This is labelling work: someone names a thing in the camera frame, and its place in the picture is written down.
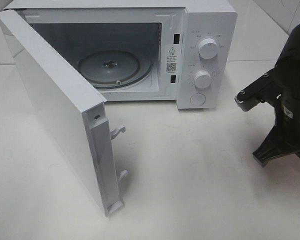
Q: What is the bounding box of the upper white microwave knob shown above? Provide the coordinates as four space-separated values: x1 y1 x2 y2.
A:
198 37 219 60

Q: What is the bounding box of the white microwave knob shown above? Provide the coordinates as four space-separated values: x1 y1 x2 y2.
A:
194 70 212 89
198 37 219 60

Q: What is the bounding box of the lower white microwave knob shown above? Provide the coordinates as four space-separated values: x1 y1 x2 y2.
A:
194 70 212 89

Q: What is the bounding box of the round white door button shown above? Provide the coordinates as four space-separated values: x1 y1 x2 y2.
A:
190 93 206 106

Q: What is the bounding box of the white warning label sticker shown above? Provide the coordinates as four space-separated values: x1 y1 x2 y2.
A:
163 44 182 75

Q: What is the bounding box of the white microwave door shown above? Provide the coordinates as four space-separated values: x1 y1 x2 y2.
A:
0 10 127 216

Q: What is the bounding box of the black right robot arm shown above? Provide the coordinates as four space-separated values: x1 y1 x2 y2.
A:
234 24 300 166

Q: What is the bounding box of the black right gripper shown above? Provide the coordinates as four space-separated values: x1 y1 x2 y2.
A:
241 65 300 167

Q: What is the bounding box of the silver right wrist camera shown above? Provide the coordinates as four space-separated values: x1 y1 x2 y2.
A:
234 91 282 112

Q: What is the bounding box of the white microwave oven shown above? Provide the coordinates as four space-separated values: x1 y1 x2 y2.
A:
0 0 237 109

